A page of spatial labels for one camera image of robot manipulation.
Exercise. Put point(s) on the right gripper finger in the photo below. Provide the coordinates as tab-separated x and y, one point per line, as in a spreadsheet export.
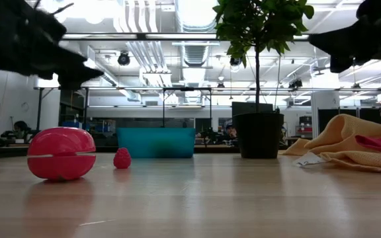
339	39
341	63

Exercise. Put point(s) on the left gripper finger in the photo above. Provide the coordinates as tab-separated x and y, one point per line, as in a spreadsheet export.
55	54
78	76

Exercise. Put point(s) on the red toy tomato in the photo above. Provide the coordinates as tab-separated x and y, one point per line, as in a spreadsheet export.
61	165

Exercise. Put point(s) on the blue plastic tupperware box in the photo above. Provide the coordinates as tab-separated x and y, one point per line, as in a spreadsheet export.
177	139

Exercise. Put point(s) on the yellow cloth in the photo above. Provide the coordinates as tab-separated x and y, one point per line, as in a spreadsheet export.
342	139

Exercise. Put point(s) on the person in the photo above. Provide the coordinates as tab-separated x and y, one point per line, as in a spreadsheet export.
231	131
21	129

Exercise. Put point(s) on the green leafy plant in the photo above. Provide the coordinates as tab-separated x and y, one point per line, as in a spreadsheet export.
260	20

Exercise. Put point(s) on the small red raspberry toy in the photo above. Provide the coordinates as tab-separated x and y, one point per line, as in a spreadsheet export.
122	158

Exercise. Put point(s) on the white cloth label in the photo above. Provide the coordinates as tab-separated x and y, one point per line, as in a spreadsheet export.
308	159

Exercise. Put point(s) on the black monitor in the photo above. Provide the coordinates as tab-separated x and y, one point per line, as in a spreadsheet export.
243	107

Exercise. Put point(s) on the black plant pot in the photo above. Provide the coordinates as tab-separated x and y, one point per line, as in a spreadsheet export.
258	135

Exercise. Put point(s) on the black background frame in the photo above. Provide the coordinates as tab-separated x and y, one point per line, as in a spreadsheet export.
187	89

